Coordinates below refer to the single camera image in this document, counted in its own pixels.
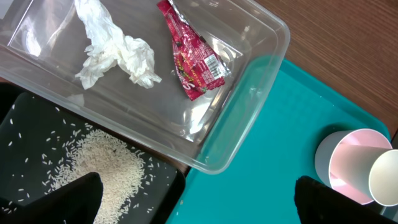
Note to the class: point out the pile of rice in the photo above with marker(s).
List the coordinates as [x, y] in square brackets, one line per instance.
[102, 168]

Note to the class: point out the clear plastic bin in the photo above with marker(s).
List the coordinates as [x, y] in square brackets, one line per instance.
[43, 48]

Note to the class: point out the black tray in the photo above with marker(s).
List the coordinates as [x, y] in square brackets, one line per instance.
[31, 140]

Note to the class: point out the red snack wrapper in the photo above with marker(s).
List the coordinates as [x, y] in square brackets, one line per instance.
[199, 68]

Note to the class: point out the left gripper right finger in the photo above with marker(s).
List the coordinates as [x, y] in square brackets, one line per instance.
[318, 204]

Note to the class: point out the white tissue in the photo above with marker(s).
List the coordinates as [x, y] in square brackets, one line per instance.
[110, 47]

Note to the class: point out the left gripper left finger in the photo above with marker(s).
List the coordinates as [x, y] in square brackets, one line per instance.
[76, 202]

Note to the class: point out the white cup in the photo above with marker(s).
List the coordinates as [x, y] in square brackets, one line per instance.
[370, 170]

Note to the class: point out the teal serving tray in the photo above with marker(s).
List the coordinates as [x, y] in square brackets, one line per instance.
[258, 186]

